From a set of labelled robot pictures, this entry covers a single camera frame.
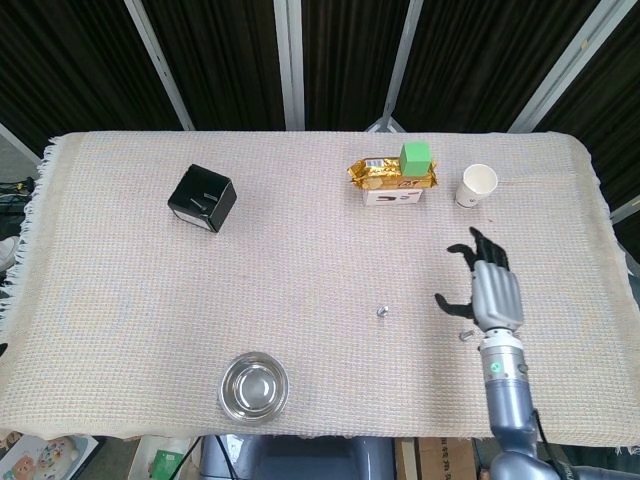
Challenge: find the brown cardboard box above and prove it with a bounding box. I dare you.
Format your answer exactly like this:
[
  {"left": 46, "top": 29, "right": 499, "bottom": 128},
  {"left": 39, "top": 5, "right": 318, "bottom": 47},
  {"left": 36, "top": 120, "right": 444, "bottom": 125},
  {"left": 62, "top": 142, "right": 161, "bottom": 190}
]
[{"left": 394, "top": 437, "right": 477, "bottom": 480}]

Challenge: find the white frame post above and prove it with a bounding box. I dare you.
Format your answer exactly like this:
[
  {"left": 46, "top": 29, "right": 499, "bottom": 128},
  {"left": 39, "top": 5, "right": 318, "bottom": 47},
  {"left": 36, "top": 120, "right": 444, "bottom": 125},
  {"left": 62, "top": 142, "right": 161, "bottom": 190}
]
[
  {"left": 367, "top": 0, "right": 425, "bottom": 134},
  {"left": 608, "top": 195, "right": 640, "bottom": 224},
  {"left": 508, "top": 0, "right": 617, "bottom": 134},
  {"left": 272, "top": 0, "right": 306, "bottom": 132},
  {"left": 0, "top": 122, "right": 42, "bottom": 166},
  {"left": 123, "top": 0, "right": 195, "bottom": 132}
]

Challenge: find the gold foil snack package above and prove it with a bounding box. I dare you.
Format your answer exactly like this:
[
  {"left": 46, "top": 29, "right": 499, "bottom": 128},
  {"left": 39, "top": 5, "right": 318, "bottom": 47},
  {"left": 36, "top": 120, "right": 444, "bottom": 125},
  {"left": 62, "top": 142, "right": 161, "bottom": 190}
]
[{"left": 347, "top": 157, "right": 440, "bottom": 191}]

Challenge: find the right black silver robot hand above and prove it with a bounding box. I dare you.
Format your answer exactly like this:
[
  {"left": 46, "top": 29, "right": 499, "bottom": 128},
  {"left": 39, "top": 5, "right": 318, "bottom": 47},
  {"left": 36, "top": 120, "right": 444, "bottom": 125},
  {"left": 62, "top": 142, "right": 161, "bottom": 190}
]
[{"left": 433, "top": 227, "right": 525, "bottom": 334}]

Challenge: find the black open cardboard box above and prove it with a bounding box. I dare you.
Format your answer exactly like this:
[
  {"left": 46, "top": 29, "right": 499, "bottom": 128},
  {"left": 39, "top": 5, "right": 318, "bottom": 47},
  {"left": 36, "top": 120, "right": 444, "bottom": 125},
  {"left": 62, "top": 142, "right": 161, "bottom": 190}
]
[{"left": 167, "top": 163, "right": 238, "bottom": 234}]

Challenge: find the beige woven tablecloth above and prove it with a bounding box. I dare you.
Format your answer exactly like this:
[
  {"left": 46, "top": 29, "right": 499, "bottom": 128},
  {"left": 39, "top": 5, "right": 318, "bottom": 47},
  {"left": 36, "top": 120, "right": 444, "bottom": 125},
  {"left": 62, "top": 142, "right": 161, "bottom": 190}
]
[{"left": 0, "top": 130, "right": 629, "bottom": 449}]

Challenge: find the black base cable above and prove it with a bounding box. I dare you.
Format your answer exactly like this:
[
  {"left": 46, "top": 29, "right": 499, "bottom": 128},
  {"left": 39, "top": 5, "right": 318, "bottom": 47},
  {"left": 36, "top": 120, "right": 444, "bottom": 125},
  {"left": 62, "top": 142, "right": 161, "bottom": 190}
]
[{"left": 215, "top": 434, "right": 237, "bottom": 480}]

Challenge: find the colourful picture book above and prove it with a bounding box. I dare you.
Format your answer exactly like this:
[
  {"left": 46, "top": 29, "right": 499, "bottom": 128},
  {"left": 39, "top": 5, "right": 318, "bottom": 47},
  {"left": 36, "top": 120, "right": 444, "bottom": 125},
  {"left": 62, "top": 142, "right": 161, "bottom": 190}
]
[{"left": 0, "top": 430, "right": 100, "bottom": 480}]

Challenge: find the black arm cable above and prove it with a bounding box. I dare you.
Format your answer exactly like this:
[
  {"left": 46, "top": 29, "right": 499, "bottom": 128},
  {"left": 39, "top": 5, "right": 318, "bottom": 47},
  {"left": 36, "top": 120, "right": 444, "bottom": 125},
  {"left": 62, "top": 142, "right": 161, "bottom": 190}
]
[{"left": 530, "top": 408, "right": 584, "bottom": 480}]

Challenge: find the black curtain panel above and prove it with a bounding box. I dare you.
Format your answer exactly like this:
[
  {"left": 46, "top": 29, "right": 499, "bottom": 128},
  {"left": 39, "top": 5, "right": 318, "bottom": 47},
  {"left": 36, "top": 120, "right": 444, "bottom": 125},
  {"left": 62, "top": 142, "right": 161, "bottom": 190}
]
[
  {"left": 397, "top": 0, "right": 601, "bottom": 134},
  {"left": 0, "top": 0, "right": 181, "bottom": 151},
  {"left": 299, "top": 0, "right": 412, "bottom": 132},
  {"left": 534, "top": 0, "right": 640, "bottom": 211},
  {"left": 142, "top": 0, "right": 287, "bottom": 132}
]

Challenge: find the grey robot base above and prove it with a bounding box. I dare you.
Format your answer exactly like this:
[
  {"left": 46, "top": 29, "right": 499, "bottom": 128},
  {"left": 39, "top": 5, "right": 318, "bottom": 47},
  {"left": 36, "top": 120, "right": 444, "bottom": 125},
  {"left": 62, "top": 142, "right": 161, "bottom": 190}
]
[{"left": 199, "top": 434, "right": 397, "bottom": 480}]

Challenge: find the green packet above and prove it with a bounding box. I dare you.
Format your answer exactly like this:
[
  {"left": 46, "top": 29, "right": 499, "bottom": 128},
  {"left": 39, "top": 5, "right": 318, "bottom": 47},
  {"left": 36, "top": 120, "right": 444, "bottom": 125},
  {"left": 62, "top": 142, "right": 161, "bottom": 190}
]
[{"left": 151, "top": 448, "right": 185, "bottom": 477}]

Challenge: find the white stapler box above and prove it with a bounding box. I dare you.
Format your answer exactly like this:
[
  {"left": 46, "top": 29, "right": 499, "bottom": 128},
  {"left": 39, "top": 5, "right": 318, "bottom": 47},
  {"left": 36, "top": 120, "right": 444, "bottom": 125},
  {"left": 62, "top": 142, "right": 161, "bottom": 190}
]
[{"left": 363, "top": 187, "right": 422, "bottom": 207}]

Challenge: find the stainless steel bowl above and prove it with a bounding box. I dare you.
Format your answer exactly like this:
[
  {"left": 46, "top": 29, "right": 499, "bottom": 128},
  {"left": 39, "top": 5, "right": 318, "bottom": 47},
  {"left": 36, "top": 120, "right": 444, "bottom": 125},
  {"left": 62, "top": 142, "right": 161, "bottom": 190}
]
[{"left": 220, "top": 351, "right": 291, "bottom": 426}]

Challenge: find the white paper cup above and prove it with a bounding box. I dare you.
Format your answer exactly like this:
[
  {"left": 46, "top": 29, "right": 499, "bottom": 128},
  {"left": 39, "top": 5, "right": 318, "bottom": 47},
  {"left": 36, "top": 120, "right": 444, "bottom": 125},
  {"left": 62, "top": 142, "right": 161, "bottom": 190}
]
[{"left": 453, "top": 163, "right": 499, "bottom": 210}]

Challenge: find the green foam cube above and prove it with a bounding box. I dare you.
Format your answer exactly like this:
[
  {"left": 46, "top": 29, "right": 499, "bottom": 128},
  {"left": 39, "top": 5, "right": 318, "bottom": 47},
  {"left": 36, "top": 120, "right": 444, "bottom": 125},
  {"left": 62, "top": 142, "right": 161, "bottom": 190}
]
[{"left": 399, "top": 141, "right": 433, "bottom": 177}]

